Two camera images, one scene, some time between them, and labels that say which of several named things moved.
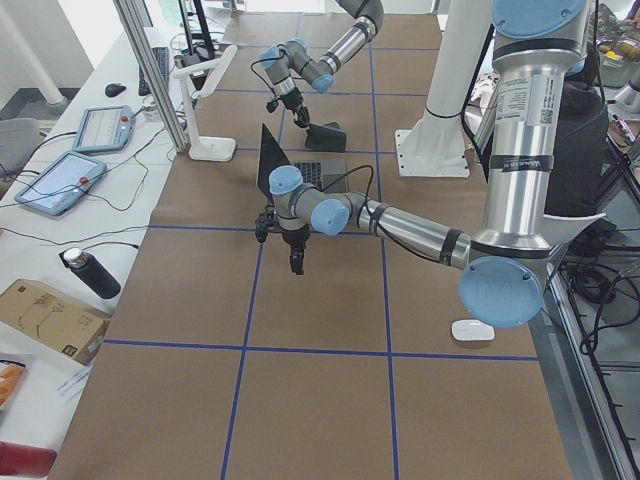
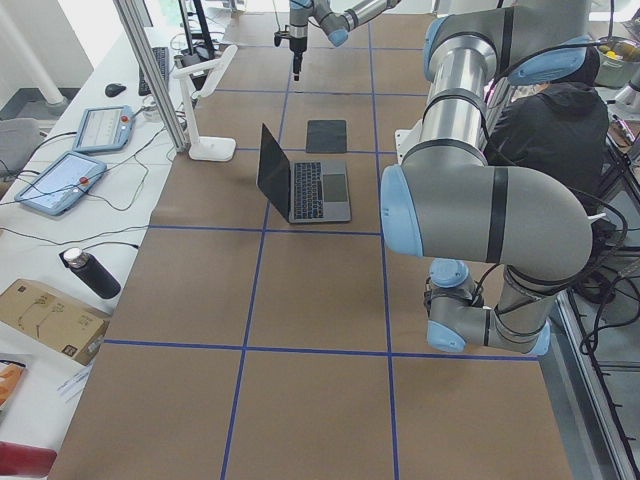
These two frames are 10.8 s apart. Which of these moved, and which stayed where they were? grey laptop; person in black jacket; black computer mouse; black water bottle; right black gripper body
Moved: right black gripper body
Stayed: black computer mouse; black water bottle; grey laptop; person in black jacket
